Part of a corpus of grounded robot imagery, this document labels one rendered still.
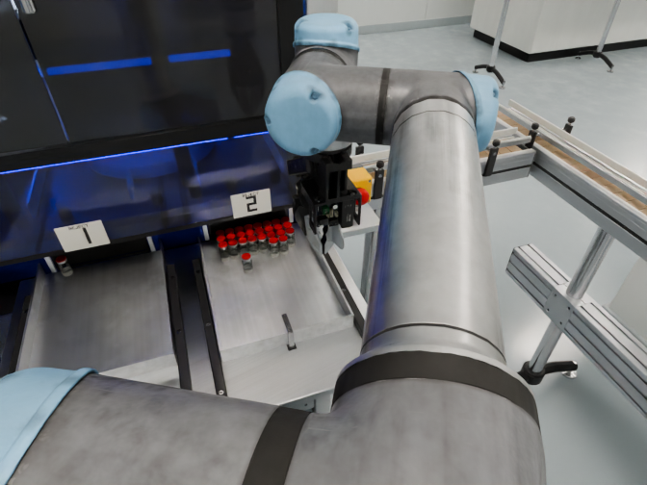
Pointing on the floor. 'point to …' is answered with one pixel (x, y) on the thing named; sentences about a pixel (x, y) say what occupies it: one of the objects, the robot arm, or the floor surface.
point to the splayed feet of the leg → (549, 370)
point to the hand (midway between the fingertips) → (321, 244)
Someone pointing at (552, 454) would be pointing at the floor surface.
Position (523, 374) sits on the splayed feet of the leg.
